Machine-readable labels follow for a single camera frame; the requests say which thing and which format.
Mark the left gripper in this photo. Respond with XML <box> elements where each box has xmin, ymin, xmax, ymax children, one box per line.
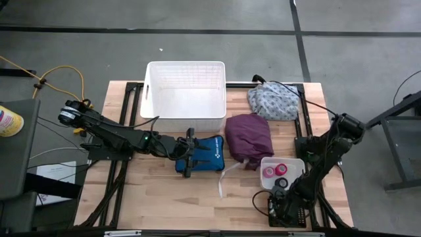
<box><xmin>159</xmin><ymin>127</ymin><xmax>211</xmax><ymax>178</ymax></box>

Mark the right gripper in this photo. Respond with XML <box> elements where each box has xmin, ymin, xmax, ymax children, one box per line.
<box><xmin>268</xmin><ymin>186</ymin><xmax>305</xmax><ymax>228</ymax></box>

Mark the black bandage roll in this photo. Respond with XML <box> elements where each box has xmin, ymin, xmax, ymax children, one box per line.
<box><xmin>274</xmin><ymin>176</ymin><xmax>289</xmax><ymax>190</ymax></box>

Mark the purple garment with white strap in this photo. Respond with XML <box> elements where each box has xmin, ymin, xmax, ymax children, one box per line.
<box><xmin>218</xmin><ymin>113</ymin><xmax>275</xmax><ymax>199</ymax></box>

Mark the blue first aid pouch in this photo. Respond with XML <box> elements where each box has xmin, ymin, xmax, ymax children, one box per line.
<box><xmin>175</xmin><ymin>134</ymin><xmax>226</xmax><ymax>174</ymax></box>

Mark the black mesh tray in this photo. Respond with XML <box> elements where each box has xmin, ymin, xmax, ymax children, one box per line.
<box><xmin>266</xmin><ymin>197</ymin><xmax>307</xmax><ymax>228</ymax></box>

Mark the small white plastic bin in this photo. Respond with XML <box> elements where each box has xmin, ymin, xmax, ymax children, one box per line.
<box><xmin>259</xmin><ymin>157</ymin><xmax>307</xmax><ymax>192</ymax></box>

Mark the white perforated plastic basket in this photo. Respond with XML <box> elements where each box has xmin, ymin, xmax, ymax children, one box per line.
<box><xmin>139</xmin><ymin>61</ymin><xmax>228</xmax><ymax>133</ymax></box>

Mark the grey patterned cloth gown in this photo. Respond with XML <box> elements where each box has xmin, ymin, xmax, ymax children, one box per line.
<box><xmin>247</xmin><ymin>82</ymin><xmax>300</xmax><ymax>122</ymax></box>

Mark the white paper sheet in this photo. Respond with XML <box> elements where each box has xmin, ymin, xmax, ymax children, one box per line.
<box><xmin>35</xmin><ymin>160</ymin><xmax>77</xmax><ymax>207</ymax></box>

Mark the black metal stand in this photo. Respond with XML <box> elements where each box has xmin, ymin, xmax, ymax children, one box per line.
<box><xmin>362</xmin><ymin>90</ymin><xmax>421</xmax><ymax>192</ymax></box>

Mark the dark grey side table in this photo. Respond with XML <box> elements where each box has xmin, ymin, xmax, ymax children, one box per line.
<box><xmin>0</xmin><ymin>98</ymin><xmax>83</xmax><ymax>233</ymax></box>

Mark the yellow white canister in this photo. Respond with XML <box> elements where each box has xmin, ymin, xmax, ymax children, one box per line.
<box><xmin>0</xmin><ymin>105</ymin><xmax>25</xmax><ymax>138</ymax></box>

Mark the black metal floor bar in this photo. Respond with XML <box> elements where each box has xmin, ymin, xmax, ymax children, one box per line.
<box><xmin>0</xmin><ymin>68</ymin><xmax>37</xmax><ymax>78</ymax></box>

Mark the black aluminium table frame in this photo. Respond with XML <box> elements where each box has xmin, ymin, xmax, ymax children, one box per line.
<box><xmin>74</xmin><ymin>81</ymin><xmax>355</xmax><ymax>231</ymax></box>

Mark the white floor cable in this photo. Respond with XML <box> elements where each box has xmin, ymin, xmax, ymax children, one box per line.
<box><xmin>28</xmin><ymin>146</ymin><xmax>90</xmax><ymax>161</ymax></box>

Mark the yellow extension cable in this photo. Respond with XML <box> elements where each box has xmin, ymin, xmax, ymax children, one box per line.
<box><xmin>0</xmin><ymin>55</ymin><xmax>89</xmax><ymax>136</ymax></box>

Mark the black floor cable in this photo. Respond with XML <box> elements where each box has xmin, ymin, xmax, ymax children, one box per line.
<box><xmin>393</xmin><ymin>69</ymin><xmax>421</xmax><ymax>106</ymax></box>

